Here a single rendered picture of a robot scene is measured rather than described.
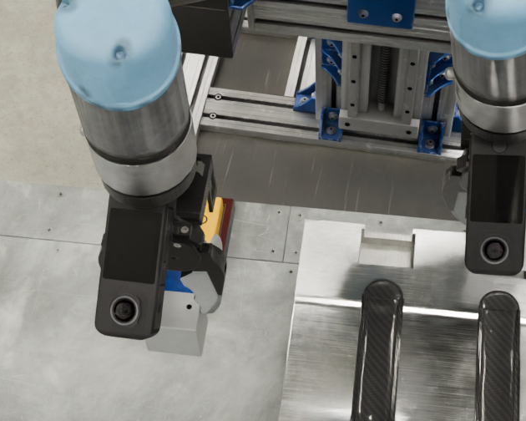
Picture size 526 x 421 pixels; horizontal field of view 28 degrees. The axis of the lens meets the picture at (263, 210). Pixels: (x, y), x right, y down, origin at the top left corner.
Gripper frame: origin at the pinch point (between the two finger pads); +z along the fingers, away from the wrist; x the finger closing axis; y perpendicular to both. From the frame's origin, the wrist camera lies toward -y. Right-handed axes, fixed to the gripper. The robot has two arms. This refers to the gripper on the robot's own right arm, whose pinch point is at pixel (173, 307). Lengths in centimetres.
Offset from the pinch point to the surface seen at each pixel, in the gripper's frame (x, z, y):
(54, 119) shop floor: 54, 95, 88
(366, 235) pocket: -16.2, 7.6, 13.7
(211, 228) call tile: 0.1, 11.4, 15.2
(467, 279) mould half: -26.0, 6.1, 9.0
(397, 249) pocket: -19.3, 8.8, 13.2
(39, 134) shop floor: 56, 95, 84
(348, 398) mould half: -15.9, 6.7, -3.9
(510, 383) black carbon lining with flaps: -30.3, 6.9, -0.8
